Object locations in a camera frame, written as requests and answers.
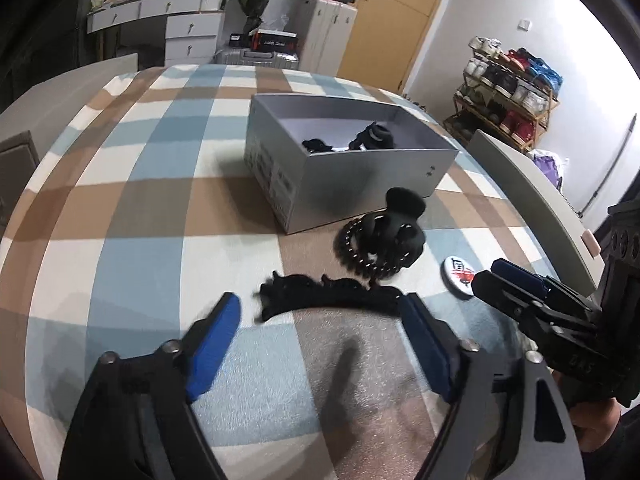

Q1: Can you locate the wooden shoe rack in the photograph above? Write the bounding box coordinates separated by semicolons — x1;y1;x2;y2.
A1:
443;40;561;154

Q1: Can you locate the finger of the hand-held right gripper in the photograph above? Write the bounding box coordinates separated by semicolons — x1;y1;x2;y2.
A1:
490;258;603;313
471;270;598;348

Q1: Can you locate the black claw hair clip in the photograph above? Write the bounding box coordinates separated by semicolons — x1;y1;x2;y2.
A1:
366;187;429;269

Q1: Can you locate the white cabinet with boxes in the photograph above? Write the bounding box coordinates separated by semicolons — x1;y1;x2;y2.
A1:
298;0;359;75

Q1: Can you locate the brown cabinet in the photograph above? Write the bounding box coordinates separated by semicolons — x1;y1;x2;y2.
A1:
0;130;42;232

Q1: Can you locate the black and white hair accessory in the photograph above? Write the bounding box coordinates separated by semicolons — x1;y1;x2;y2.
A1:
348;122;396;151

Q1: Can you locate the black bead bracelet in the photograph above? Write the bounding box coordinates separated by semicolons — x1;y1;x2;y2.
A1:
333;217;416;281

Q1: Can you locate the silver cardboard box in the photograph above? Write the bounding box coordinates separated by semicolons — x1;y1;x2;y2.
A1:
243;92;460;235

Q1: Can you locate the dark wrapped flower bouquet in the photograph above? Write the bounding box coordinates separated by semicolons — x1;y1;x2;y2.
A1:
230;0;271;37

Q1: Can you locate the plaid cloth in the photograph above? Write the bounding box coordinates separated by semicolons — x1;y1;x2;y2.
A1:
0;62;597;480

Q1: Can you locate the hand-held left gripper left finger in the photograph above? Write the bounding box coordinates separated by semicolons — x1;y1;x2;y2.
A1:
57;291;242;480

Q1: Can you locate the wooden door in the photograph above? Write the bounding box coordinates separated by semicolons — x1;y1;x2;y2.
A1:
340;0;459;94

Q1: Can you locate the thin dark rod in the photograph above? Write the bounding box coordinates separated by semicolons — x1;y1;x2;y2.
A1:
582;114;639;219

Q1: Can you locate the person's right hand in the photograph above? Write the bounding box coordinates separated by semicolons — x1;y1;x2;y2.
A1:
569;394;624;442

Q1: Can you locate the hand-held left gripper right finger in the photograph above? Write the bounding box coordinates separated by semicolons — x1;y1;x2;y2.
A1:
399;292;587;480

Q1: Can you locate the group of sneakers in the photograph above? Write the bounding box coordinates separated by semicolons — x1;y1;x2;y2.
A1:
456;36;564;144

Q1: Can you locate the red and white round badge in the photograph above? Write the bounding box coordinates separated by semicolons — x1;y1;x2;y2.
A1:
440;255;476;289

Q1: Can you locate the silver suitcase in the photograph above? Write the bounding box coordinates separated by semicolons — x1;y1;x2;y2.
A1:
213;47;301;70

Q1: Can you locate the long black hair clip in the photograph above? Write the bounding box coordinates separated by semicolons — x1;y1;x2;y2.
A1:
255;271;402;322

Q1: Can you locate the purple bag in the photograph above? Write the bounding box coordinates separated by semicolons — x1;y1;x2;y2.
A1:
532;152;567;192

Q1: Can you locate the black and red box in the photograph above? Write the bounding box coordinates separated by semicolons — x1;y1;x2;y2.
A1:
249;30;300;54

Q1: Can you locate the white desk with drawers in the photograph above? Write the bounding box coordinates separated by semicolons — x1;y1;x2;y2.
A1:
86;0;227;62

